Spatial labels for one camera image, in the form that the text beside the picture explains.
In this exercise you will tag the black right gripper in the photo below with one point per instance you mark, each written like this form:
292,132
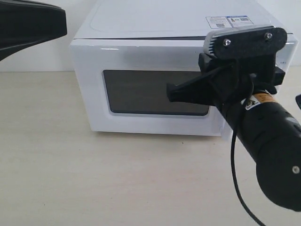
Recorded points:
227,81

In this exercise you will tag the white microwave door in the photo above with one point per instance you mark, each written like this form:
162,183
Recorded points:
123,86

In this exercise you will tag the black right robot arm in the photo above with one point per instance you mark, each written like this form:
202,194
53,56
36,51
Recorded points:
272,137

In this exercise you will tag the white Midea microwave body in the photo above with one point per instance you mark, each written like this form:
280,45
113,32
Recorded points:
150,35

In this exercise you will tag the white blue label sticker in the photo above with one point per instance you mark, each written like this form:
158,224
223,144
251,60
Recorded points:
218,22

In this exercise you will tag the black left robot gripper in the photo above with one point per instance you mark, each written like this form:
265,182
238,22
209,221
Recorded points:
26,23

